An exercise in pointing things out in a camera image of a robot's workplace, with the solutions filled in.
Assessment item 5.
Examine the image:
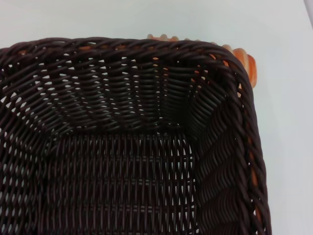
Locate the dark brown woven basket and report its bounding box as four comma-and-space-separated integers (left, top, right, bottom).
0, 36, 272, 235

